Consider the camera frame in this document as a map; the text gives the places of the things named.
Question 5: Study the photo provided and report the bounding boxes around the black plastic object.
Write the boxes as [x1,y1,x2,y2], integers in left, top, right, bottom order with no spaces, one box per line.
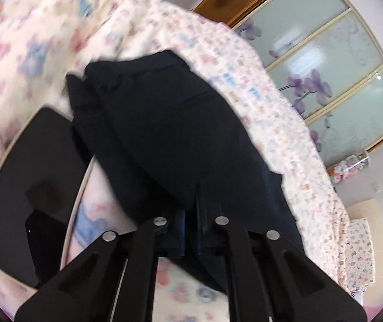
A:
[0,107,93,290]

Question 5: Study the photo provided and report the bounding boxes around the beige headboard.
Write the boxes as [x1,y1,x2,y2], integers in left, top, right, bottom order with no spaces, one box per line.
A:
[345,199,383,276]

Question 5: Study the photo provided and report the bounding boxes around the black pants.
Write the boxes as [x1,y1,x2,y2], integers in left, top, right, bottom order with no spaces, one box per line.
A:
[66,50,305,296]

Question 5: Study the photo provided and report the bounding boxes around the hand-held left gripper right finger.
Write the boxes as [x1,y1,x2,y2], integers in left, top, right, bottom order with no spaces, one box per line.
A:
[194,184,368,322]

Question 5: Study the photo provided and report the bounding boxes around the clear tube of plush toys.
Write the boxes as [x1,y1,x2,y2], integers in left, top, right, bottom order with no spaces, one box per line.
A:
[329,152,370,184]

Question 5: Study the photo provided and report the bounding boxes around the floral glass door wardrobe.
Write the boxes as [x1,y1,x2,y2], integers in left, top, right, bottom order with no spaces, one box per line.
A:
[233,0,383,153]

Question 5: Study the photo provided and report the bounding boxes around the bear print pillow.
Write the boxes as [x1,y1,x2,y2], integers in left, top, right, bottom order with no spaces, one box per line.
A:
[343,217,377,292]

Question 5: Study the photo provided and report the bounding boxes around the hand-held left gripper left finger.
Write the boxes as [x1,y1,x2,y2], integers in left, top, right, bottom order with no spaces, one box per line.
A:
[15,208,188,322]

